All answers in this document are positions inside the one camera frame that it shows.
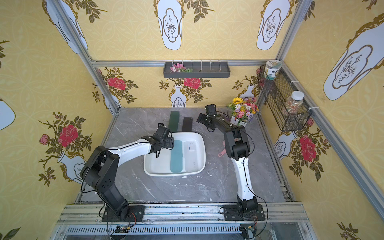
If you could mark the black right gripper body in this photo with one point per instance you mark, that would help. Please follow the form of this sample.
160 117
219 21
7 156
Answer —
202 119

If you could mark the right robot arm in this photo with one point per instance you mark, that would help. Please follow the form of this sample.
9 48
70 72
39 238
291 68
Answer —
238 148

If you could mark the small pink shelf flowers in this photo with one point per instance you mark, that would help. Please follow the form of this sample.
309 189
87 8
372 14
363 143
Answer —
179 68

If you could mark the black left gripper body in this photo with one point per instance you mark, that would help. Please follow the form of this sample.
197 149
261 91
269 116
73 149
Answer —
167 142

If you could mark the clear rounded pencil case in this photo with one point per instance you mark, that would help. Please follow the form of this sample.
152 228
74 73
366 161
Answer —
191 156

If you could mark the black pencil case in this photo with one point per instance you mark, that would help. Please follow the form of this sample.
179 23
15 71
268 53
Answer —
187 125

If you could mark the black wire basket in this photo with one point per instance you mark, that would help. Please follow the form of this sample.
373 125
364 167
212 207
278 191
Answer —
273 96

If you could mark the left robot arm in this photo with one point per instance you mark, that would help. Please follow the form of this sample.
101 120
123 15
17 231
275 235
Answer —
101 169

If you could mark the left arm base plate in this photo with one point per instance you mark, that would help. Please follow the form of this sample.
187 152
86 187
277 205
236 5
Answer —
128 214

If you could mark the small circuit board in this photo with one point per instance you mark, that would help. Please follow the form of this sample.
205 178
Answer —
122 229

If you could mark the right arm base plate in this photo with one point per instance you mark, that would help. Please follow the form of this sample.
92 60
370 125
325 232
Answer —
233 213

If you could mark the white storage box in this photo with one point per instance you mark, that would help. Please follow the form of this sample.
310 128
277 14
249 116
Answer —
160 166

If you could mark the grey wall shelf tray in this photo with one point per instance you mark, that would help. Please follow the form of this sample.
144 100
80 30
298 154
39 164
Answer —
200 69

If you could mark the clear jar white lid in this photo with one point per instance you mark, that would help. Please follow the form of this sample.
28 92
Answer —
293 103

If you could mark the pink hand broom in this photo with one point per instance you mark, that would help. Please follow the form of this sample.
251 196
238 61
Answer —
223 152

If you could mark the white fence flower planter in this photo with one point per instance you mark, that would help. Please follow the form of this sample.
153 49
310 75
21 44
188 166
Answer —
243 110

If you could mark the dark green pencil case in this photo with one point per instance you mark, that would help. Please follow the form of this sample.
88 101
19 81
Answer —
174 121

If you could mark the teal translucent pencil case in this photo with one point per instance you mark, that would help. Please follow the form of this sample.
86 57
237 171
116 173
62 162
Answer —
176 164

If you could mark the white lidded patterned jar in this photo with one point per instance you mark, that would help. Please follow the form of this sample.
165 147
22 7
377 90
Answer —
272 68

